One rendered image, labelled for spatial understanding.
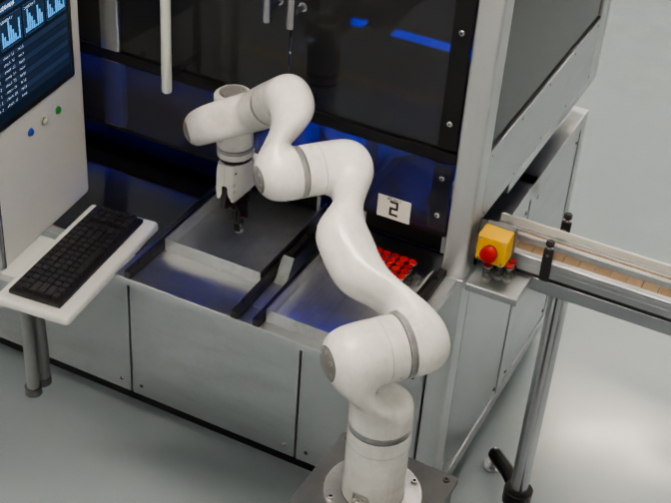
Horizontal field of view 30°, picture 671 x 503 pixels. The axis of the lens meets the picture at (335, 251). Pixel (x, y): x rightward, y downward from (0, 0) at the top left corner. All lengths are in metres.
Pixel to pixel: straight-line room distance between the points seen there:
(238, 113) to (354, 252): 0.51
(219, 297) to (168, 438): 1.00
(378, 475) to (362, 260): 0.40
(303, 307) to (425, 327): 0.70
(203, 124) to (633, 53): 3.90
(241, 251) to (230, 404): 0.72
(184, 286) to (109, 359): 0.93
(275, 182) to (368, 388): 0.43
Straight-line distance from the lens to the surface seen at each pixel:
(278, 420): 3.54
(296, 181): 2.31
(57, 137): 3.17
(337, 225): 2.26
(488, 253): 2.87
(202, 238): 3.06
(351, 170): 2.34
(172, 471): 3.70
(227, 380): 3.55
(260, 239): 3.06
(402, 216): 2.95
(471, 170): 2.82
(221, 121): 2.64
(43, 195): 3.17
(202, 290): 2.89
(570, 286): 3.02
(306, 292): 2.89
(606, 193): 5.12
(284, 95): 2.39
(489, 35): 2.66
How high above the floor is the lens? 2.63
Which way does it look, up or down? 35 degrees down
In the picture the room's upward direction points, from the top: 4 degrees clockwise
